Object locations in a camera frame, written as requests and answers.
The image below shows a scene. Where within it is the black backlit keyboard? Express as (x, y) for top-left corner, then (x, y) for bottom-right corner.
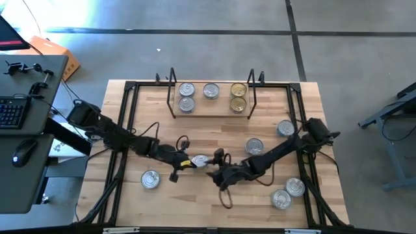
(0, 95), (33, 130)

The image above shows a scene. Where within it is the white printed box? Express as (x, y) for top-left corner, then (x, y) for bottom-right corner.
(48, 138), (94, 163)

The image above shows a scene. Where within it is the wire shelf rack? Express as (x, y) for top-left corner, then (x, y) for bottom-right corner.
(166, 67), (258, 120)

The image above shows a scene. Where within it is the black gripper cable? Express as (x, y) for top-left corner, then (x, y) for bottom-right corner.
(176, 135), (191, 152)
(218, 187), (234, 210)

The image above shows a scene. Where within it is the white metal bracket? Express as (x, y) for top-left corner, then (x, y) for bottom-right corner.
(284, 228), (322, 234)
(102, 227), (141, 234)

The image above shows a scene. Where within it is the blue-grey metal stand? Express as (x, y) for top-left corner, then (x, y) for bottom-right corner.
(357, 81), (416, 191)

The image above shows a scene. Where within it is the black computer mouse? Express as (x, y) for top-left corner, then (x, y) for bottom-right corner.
(12, 138), (38, 168)

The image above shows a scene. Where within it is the black laptop with red stripe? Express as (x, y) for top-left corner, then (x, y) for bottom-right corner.
(0, 14), (32, 51)

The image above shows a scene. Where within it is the black desk clamp with knob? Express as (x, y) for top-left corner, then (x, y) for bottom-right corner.
(3, 60), (44, 77)

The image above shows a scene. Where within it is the orange cardboard box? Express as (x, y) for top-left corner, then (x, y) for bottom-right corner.
(12, 35), (81, 82)

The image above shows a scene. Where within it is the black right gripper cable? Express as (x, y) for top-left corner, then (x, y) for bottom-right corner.
(218, 187), (234, 210)

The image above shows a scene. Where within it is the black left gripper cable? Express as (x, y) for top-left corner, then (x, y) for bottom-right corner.
(176, 135), (191, 152)

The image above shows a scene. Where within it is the black aluminium table frame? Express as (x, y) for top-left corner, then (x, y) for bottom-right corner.
(76, 80), (351, 228)

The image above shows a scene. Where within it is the black cable on stand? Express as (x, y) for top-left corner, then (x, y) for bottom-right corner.
(381, 99), (416, 143)

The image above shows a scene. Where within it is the green label seafood can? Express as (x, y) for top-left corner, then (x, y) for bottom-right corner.
(230, 83), (248, 98)
(244, 137), (265, 156)
(229, 96), (248, 114)

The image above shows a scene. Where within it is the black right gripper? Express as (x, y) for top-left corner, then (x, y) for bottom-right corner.
(205, 147), (258, 191)

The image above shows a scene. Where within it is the dark grey desk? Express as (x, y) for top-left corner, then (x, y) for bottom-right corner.
(0, 54), (70, 215)

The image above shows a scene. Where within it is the black desk support beam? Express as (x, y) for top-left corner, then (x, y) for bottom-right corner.
(44, 116), (94, 157)

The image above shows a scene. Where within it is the blue yellowfin tuna can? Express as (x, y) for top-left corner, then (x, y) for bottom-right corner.
(285, 177), (306, 198)
(276, 119), (296, 138)
(203, 83), (220, 100)
(271, 189), (293, 210)

